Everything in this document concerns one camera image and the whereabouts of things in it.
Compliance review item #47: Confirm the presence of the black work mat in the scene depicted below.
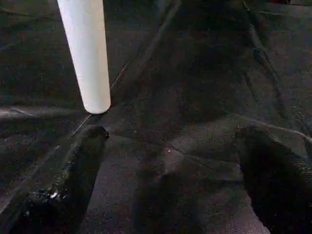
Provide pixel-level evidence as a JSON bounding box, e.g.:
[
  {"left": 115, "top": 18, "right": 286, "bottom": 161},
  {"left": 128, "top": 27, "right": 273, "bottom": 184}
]
[{"left": 0, "top": 0, "right": 312, "bottom": 234}]

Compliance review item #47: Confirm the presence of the white plastic table leg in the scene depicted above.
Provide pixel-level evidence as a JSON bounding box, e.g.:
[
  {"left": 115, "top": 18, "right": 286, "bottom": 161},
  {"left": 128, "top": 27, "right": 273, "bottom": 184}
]
[{"left": 57, "top": 0, "right": 112, "bottom": 115}]

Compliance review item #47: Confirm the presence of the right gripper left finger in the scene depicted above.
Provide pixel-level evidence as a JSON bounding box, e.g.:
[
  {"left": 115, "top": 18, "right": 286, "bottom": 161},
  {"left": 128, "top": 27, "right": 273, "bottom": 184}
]
[{"left": 0, "top": 125, "right": 110, "bottom": 234}]

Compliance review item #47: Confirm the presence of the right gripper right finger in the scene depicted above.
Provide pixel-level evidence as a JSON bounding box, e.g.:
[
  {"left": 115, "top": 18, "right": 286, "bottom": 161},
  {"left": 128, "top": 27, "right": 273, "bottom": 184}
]
[{"left": 234, "top": 125, "right": 312, "bottom": 234}]

